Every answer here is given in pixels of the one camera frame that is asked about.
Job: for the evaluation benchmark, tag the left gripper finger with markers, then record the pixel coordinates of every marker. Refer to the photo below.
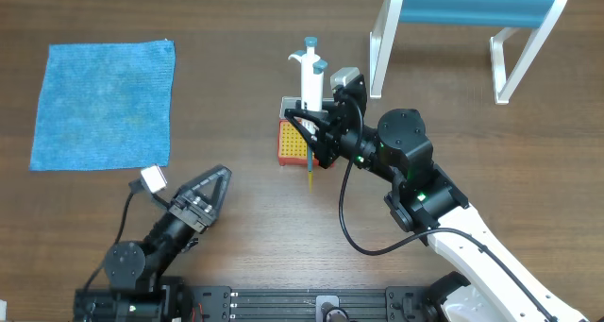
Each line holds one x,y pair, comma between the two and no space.
219,190

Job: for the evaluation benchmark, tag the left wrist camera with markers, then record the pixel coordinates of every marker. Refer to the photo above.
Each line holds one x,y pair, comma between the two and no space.
154,178

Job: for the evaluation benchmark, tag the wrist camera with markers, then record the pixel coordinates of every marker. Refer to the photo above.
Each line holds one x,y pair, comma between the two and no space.
154,178
343,76

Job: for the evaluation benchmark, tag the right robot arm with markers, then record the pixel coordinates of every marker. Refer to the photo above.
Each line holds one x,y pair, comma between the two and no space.
406,138

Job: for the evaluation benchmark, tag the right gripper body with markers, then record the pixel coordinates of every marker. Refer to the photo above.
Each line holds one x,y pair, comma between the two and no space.
351,109

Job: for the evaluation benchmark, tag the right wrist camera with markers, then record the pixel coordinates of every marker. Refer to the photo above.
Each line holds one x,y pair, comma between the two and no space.
343,76

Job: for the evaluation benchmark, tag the white and blue stand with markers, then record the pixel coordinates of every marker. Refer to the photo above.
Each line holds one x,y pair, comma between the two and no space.
472,5

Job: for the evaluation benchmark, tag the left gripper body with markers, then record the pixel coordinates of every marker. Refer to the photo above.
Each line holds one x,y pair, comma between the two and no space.
193,211

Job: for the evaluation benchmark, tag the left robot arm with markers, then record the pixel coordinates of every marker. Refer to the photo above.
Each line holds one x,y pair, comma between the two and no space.
125,265

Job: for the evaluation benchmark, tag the red and yellow tip box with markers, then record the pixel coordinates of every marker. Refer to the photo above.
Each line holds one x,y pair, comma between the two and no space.
291,145

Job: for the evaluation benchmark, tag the white pipette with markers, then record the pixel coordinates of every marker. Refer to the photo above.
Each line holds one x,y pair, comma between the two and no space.
311,83

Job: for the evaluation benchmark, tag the blue cloth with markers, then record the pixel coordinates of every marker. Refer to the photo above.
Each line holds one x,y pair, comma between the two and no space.
104,105

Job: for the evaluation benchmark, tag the mounting rail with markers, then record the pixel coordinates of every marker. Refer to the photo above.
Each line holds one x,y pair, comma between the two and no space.
283,304

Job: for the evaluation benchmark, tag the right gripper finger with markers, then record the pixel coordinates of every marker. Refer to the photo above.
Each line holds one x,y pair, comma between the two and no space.
321,119

